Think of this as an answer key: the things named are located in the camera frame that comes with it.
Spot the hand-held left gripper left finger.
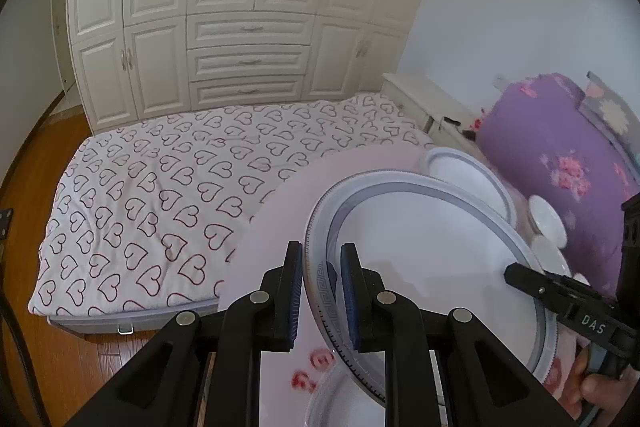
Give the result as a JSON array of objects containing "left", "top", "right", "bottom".
[{"left": 65, "top": 239, "right": 306, "bottom": 427}]

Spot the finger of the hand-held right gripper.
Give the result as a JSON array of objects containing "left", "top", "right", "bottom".
[{"left": 504, "top": 262, "right": 621, "bottom": 350}]

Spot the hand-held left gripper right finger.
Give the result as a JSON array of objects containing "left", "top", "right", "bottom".
[{"left": 339, "top": 243, "right": 576, "bottom": 427}]

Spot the plain white bowl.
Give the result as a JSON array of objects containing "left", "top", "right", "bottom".
[{"left": 530, "top": 239, "right": 571, "bottom": 275}]

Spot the large white grey-rimmed plate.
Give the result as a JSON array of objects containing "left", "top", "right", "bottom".
[{"left": 302, "top": 173, "right": 558, "bottom": 403}]

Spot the white bowl with patterned band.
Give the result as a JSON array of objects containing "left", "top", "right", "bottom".
[{"left": 527, "top": 195, "right": 568, "bottom": 248}]

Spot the person's right hand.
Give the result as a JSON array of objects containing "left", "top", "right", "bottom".
[{"left": 570, "top": 347, "right": 640, "bottom": 427}]

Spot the purple floral quilt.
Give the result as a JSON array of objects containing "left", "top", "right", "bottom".
[{"left": 472, "top": 74, "right": 640, "bottom": 303}]

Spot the grey daisy print pillow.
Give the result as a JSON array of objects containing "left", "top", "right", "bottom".
[{"left": 577, "top": 71, "right": 640, "bottom": 142}]

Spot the grey bed base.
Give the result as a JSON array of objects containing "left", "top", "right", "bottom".
[{"left": 47, "top": 297, "right": 221, "bottom": 337}]

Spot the white nightstand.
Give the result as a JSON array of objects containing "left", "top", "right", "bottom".
[{"left": 382, "top": 72, "right": 481, "bottom": 148}]

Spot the white panelled wardrobe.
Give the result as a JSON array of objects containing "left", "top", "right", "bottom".
[{"left": 67, "top": 0, "right": 446, "bottom": 132}]

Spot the black cable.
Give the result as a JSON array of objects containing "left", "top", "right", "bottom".
[{"left": 0, "top": 292, "right": 51, "bottom": 427}]

